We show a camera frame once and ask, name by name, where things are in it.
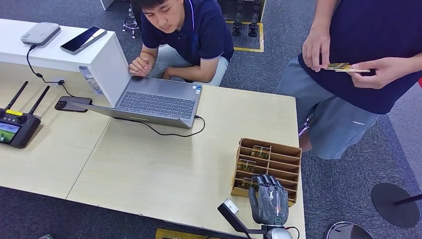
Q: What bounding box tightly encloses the standing person's right hand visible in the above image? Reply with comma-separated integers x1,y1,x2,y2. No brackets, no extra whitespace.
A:
302,28,331,73

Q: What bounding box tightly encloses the seated person's right hand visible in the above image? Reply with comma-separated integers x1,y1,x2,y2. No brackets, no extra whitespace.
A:
128,56,153,78

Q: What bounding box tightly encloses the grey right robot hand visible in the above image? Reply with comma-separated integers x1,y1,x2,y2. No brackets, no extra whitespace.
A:
248,174,290,227

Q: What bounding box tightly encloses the standing person's left hand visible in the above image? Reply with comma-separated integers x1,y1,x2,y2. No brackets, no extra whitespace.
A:
346,56,413,90

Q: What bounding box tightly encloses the wooden card holder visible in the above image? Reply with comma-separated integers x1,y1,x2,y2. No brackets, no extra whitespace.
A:
230,137,303,208

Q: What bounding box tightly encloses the standing person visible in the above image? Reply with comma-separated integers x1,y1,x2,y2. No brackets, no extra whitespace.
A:
275,0,422,161

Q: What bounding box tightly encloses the seated person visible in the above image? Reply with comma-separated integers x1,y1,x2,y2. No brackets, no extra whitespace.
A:
128,0,235,87

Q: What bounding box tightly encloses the grey laptop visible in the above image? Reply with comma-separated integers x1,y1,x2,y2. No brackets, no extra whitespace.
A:
70,76,204,130

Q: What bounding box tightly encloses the chrome stool base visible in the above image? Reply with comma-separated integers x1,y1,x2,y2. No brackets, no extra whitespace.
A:
122,2,142,39

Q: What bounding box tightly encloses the clear plastic water bottle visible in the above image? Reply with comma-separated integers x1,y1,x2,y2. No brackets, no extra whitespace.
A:
78,65,105,96

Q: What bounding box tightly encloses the yellow floor tape square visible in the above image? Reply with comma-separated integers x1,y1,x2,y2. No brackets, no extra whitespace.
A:
225,20,265,53

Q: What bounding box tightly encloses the smartphone with silver edge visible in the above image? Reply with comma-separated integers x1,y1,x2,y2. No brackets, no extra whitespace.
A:
60,25,108,55

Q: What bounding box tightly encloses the black robot leg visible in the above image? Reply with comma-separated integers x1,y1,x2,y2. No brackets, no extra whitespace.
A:
248,0,261,38
231,0,245,37

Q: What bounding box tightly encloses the silver round robot shell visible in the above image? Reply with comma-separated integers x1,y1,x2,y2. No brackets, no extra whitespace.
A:
324,221,376,239

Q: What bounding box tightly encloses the white desk riser box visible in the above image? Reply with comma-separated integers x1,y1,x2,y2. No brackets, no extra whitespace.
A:
0,18,132,108

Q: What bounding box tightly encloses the black smartphone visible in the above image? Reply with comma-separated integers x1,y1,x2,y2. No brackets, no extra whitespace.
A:
54,96,93,114

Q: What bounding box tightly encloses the purple metal key clip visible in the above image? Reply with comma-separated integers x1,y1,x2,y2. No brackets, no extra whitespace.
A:
298,113,314,138

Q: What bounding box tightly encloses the yellow floor plate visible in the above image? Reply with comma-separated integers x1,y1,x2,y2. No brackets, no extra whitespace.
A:
155,228,215,239

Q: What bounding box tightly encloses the grey power bank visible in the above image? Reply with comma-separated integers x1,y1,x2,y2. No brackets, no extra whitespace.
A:
20,22,62,47

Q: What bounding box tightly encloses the black round stand base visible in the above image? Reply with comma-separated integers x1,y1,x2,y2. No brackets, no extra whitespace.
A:
371,182,421,229

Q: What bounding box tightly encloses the black stand pole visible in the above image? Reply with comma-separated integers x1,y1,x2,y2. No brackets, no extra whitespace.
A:
393,194,422,206

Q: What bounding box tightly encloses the black remote controller with antennas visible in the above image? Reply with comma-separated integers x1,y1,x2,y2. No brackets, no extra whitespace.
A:
0,81,51,149

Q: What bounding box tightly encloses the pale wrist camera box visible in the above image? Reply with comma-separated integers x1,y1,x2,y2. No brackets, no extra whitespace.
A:
223,199,240,215

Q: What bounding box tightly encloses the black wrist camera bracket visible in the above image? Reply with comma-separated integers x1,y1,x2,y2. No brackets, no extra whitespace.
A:
216,203,268,239

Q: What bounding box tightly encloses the black laptop power cable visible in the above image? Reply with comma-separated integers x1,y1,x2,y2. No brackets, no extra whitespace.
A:
112,115,207,138

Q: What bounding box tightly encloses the dark robot stand frame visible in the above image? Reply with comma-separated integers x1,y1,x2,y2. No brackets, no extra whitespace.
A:
217,0,267,24

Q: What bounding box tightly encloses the black charging cable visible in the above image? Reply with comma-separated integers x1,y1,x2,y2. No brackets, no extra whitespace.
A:
25,44,78,99

